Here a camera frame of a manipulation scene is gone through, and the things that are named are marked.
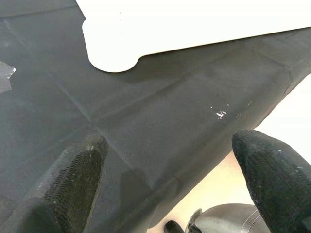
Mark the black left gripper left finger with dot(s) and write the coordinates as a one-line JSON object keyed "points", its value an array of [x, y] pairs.
{"points": [[63, 194]]}

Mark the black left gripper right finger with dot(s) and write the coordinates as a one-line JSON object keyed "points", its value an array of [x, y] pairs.
{"points": [[279, 184]]}

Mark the white plastic children table top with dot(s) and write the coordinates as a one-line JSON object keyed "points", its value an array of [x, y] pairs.
{"points": [[170, 24]]}

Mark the black tablecloth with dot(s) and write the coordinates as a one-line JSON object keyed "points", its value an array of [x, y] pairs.
{"points": [[145, 121]]}

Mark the clear tape patch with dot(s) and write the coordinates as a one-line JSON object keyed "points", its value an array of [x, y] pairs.
{"points": [[6, 77]]}

